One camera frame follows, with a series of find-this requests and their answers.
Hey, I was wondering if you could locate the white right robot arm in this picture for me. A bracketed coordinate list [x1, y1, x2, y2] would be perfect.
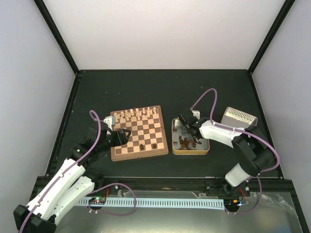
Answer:
[177, 109, 278, 196]

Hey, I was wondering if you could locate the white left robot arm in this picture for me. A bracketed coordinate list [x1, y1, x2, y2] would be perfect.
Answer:
[13, 116, 131, 233]

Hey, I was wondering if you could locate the wooden chess board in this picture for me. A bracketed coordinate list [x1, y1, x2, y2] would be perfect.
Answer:
[110, 105, 169, 162]

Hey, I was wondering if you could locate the small circuit board left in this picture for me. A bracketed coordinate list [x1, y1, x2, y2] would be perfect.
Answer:
[88, 197, 106, 205]

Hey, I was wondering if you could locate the small circuit board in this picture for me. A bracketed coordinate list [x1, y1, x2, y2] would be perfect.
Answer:
[224, 199, 249, 207]
[88, 197, 106, 205]

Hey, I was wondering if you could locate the small circuit board right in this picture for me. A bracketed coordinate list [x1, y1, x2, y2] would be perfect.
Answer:
[224, 199, 249, 207]

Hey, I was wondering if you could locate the yellow bear metal tin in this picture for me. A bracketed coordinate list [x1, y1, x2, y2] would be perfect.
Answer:
[172, 118, 209, 155]

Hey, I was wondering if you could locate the pink tin lid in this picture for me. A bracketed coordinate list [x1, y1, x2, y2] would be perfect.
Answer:
[218, 107, 258, 129]

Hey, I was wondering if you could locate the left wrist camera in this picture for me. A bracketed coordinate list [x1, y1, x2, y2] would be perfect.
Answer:
[103, 116, 116, 130]

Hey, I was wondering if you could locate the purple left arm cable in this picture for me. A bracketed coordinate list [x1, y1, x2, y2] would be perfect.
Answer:
[18, 110, 109, 233]

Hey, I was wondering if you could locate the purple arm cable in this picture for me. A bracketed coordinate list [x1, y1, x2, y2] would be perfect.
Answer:
[18, 110, 109, 233]
[190, 88, 281, 173]

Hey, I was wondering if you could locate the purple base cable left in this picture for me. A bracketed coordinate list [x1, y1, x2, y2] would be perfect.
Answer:
[87, 182, 137, 216]

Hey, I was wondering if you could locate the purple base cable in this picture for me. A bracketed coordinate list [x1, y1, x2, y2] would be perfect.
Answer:
[87, 182, 137, 216]
[224, 177, 263, 216]

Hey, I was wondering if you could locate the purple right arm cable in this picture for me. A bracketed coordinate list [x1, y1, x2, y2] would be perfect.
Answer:
[190, 88, 281, 173]

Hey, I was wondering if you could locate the white slotted cable duct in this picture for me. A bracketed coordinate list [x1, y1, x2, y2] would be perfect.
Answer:
[75, 197, 225, 210]

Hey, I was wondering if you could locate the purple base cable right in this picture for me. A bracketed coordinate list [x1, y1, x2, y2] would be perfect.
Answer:
[224, 177, 263, 216]

